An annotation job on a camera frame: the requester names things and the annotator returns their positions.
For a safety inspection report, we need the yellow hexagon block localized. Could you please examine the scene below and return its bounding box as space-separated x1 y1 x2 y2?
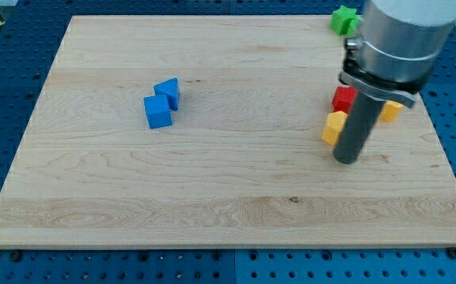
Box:
322 111 348 146

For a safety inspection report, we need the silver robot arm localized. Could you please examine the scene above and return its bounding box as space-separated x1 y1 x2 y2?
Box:
333 0 456 164

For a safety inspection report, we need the blue cube block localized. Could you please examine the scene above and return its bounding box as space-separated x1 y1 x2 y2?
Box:
143 95 173 129

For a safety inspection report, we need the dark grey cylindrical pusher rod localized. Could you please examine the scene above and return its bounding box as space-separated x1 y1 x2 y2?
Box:
333 93 385 164

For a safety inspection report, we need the wooden board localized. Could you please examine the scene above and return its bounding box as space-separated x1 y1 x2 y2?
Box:
0 16 456 250

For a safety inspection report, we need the blue triangle block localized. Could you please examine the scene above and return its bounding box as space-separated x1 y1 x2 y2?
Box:
153 77 180 111

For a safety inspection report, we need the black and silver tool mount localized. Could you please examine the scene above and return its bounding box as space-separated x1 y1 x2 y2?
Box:
338 36 426 108

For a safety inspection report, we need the green star block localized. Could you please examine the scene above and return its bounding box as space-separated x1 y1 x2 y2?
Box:
329 6 361 36

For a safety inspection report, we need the red block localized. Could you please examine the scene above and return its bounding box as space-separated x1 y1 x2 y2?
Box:
331 86 357 114

